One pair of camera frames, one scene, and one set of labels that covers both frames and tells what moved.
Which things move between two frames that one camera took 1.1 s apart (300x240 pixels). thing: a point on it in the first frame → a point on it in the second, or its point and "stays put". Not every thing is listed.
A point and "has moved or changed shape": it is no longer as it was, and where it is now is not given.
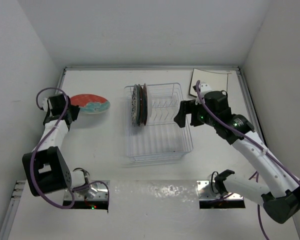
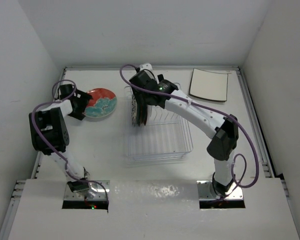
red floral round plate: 90,103 has moved or changed shape
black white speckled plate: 134,105 stays put
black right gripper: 187,107 → 138,94
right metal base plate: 207,191 stays put
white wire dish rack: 160,138 stays put
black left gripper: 75,109 → 84,98
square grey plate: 217,81 stays put
